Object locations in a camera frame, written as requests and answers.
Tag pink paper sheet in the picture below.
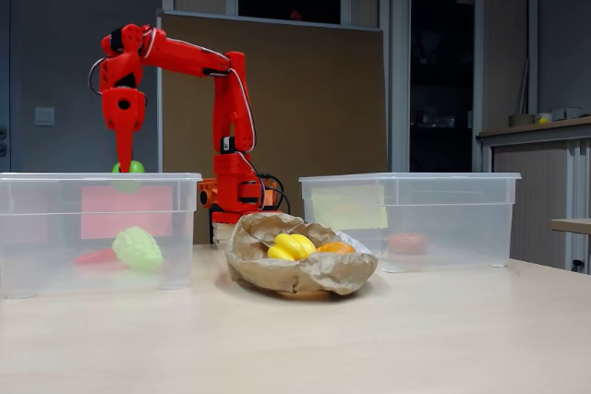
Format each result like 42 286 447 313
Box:
80 185 174 240

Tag orange clamp with round hole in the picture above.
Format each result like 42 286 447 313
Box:
198 177 219 209

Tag small wooden side table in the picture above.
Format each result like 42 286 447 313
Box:
549 217 591 234

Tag grey cabinet with wooden top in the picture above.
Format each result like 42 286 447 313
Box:
476 116 591 270

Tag clear plastic bin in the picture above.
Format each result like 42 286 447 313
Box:
0 172 203 299
298 172 522 274

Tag crumpled brown paper bag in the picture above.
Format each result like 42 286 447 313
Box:
224 212 379 296

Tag yellow-green paper sheet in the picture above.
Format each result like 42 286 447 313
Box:
311 184 389 231

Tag red toy chili pepper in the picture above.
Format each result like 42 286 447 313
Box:
73 247 117 266

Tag light green toy grapes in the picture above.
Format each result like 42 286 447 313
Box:
112 226 163 274

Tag green toy apple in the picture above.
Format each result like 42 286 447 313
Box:
112 160 146 195

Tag wrist servo cable loop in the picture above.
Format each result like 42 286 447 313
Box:
88 55 110 96

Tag wooden base block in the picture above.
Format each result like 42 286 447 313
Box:
211 221 244 245

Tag brown cork board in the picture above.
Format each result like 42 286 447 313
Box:
156 9 388 245

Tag brown toy donut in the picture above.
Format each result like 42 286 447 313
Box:
386 233 428 256

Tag orange toy croissant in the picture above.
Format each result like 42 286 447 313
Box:
316 241 356 255

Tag black power cable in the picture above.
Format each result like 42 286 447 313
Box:
258 173 291 216

